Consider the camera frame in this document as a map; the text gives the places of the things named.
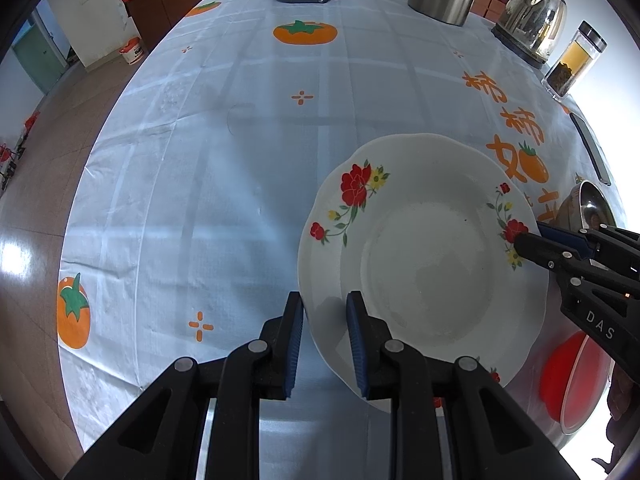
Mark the black smartphone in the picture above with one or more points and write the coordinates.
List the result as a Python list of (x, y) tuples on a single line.
[(592, 152)]

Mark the white plastic bucket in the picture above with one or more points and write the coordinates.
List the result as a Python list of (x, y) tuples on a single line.
[(132, 51)]

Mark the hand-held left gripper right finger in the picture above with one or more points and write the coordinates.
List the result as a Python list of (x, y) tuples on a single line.
[(357, 345)]

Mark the green door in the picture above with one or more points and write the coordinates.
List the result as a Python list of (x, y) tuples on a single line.
[(37, 57)]

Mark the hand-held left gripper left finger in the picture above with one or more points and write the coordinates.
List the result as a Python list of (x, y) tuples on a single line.
[(295, 345)]

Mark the white plate with red flowers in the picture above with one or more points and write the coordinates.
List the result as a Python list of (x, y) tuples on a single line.
[(425, 260)]

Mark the person's right hand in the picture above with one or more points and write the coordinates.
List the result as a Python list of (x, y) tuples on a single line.
[(619, 400)]

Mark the steel electric kettle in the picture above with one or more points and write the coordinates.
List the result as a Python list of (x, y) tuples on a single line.
[(535, 20)]

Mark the persimmon print tablecloth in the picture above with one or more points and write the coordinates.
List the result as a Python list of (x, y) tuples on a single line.
[(225, 185)]

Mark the stainless steel bowl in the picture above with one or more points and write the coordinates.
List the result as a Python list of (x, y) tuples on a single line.
[(585, 205)]

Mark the pink plastic bowl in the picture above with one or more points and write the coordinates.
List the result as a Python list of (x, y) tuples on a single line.
[(565, 375)]

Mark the glass tea bottle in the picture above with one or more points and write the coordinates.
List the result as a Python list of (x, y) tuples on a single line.
[(575, 60)]

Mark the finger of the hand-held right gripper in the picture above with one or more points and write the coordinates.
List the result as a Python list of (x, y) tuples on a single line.
[(565, 237), (537, 250)]

